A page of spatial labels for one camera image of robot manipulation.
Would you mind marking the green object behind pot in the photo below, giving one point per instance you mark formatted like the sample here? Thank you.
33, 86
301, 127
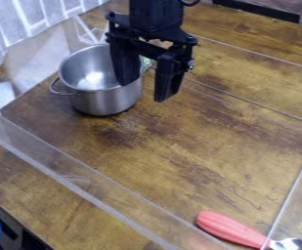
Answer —
146, 62

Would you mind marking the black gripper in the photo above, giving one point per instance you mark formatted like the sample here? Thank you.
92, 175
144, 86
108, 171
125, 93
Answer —
150, 32

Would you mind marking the spoon with orange handle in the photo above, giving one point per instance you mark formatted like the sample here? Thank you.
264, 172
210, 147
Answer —
231, 230

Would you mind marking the dark bar at table edge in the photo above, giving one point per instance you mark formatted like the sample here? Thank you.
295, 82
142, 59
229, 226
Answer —
260, 10

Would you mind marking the silver metal pot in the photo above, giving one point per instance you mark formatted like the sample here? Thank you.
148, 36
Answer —
86, 80

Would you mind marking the clear acrylic barrier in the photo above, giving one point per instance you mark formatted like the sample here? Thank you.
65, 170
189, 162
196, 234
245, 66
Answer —
149, 219

